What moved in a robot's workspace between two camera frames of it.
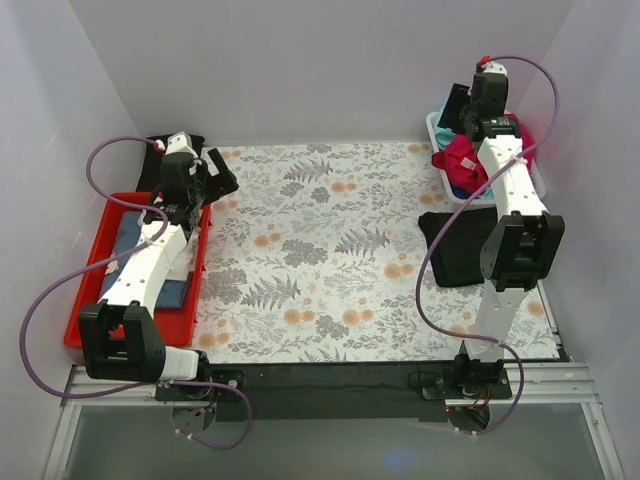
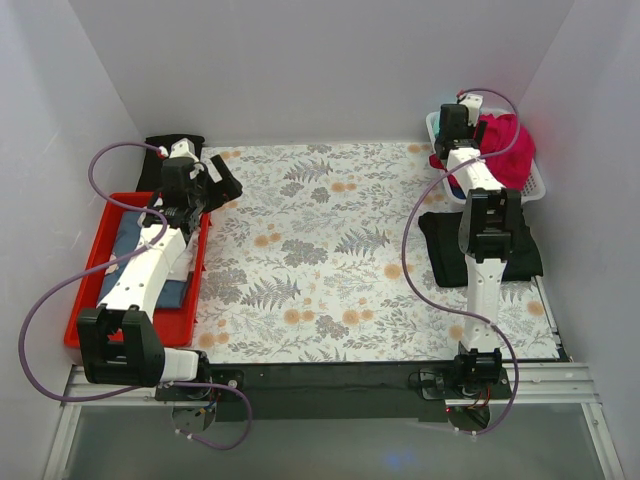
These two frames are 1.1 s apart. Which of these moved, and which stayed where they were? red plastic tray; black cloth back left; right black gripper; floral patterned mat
Moved: right black gripper
Stayed: floral patterned mat; red plastic tray; black cloth back left
